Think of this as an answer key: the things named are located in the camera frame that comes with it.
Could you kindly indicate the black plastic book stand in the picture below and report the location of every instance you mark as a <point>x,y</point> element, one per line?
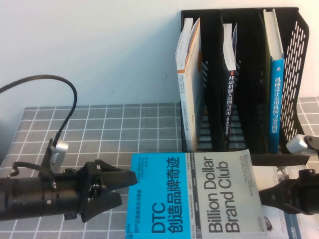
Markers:
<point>251,74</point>

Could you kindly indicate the white car suspension book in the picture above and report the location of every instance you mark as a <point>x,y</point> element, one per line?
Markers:
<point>274,174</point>

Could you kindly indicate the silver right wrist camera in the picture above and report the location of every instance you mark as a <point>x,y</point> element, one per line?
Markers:
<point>297,145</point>

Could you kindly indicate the black mobile robot book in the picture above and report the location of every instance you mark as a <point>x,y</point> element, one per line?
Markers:
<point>230,99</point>

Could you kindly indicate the grey checked tablecloth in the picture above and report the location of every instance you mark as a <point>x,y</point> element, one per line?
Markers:
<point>104,129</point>

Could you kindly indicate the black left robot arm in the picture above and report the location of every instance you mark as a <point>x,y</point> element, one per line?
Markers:
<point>25,196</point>

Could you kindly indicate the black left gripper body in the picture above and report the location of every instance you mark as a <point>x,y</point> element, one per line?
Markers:
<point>89,184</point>

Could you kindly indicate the white and orange paperback book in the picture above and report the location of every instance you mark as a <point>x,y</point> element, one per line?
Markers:
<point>192,87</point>

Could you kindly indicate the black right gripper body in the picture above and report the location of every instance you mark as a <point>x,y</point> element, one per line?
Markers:
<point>306,191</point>

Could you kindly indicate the blue spine hardcover book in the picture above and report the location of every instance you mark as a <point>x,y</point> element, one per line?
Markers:
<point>275,104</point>

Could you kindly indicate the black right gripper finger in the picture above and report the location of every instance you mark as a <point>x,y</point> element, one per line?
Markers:
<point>281,190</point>
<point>281,204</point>

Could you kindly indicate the blue and grey paperback book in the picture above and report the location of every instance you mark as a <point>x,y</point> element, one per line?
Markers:
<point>187,199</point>

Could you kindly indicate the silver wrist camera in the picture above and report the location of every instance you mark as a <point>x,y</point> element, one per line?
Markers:
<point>297,145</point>
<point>59,149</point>

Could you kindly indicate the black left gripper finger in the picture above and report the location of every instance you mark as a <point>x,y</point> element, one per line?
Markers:
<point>104,204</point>
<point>119,179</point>

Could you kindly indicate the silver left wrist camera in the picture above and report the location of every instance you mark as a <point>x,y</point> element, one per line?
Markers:
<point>59,149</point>

